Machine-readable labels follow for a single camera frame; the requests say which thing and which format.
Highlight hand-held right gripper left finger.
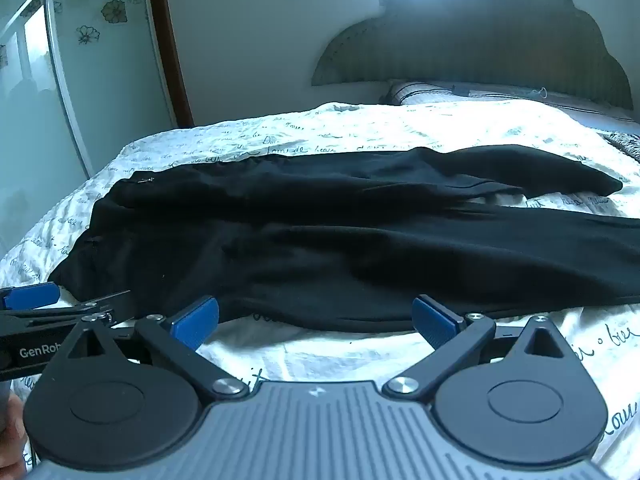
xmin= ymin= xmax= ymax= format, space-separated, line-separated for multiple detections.
xmin=65 ymin=295 xmax=251 ymax=402

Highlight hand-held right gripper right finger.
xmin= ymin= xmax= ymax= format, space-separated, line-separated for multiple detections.
xmin=384 ymin=294 xmax=577 ymax=402

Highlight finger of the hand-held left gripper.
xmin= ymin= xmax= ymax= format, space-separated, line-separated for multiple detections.
xmin=0 ymin=282 xmax=62 ymax=312
xmin=60 ymin=289 xmax=132 ymax=317

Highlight black pants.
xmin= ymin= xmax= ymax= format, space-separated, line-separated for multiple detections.
xmin=50 ymin=144 xmax=640 ymax=334

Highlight person's left hand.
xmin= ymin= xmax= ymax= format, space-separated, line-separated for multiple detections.
xmin=0 ymin=385 xmax=30 ymax=480

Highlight white script-printed blanket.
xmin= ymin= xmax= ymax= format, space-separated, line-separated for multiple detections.
xmin=0 ymin=99 xmax=640 ymax=480

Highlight white pillow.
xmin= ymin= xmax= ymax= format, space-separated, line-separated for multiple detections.
xmin=379 ymin=79 xmax=640 ymax=133

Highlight dark patterned cloth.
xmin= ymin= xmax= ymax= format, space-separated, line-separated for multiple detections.
xmin=602 ymin=131 xmax=640 ymax=163

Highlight dark scalloped headboard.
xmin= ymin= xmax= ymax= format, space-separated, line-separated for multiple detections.
xmin=311 ymin=0 xmax=635 ymax=111

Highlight brown wooden wardrobe frame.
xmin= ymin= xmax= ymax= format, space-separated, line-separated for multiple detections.
xmin=144 ymin=0 xmax=195 ymax=129

